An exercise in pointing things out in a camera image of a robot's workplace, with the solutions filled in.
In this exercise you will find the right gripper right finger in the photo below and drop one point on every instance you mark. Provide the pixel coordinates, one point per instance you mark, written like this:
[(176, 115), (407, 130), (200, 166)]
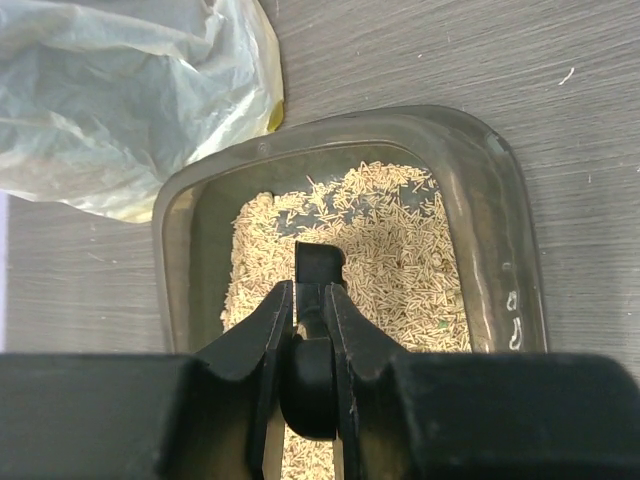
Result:
[(404, 415)]

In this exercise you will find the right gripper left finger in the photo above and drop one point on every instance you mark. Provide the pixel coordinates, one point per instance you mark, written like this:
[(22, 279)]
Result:
[(210, 415)]

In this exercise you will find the black slotted litter scoop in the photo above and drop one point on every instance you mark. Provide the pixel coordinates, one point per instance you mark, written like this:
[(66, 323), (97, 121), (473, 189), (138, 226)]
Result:
[(307, 392)]

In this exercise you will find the dark translucent litter box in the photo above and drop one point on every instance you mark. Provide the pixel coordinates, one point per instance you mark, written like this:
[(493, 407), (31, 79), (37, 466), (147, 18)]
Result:
[(485, 198)]

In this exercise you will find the beige cat litter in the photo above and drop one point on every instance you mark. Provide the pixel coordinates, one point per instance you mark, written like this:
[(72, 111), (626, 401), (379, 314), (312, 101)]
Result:
[(390, 222)]

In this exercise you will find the bin with translucent bag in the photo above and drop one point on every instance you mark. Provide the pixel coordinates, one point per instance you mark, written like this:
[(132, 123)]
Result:
[(103, 101)]

